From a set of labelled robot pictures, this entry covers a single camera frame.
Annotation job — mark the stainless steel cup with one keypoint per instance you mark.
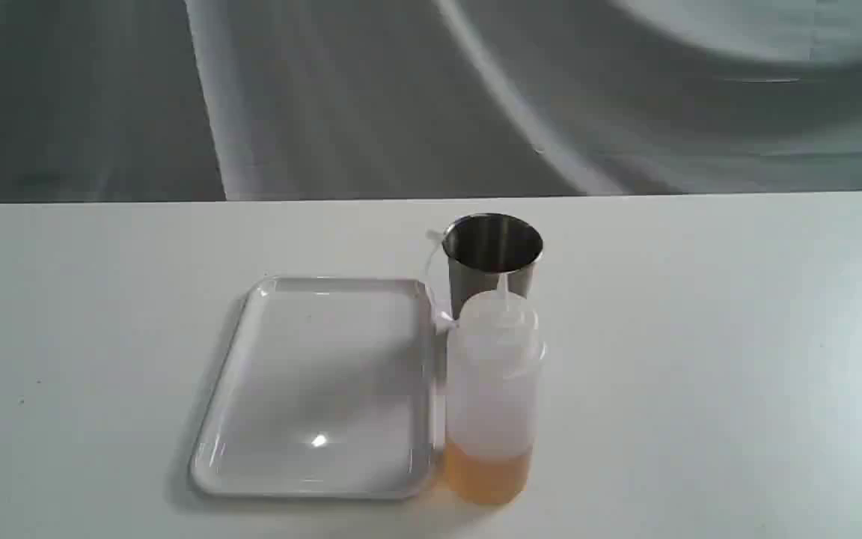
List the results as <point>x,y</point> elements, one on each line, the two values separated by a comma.
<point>484,246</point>

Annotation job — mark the grey white backdrop curtain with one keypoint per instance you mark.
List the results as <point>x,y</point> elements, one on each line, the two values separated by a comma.
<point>127,101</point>

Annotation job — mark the translucent squeeze bottle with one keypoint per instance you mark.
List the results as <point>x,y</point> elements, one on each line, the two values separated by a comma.
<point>494,357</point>

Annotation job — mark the white plastic tray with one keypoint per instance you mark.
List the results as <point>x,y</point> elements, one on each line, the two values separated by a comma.
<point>327,391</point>

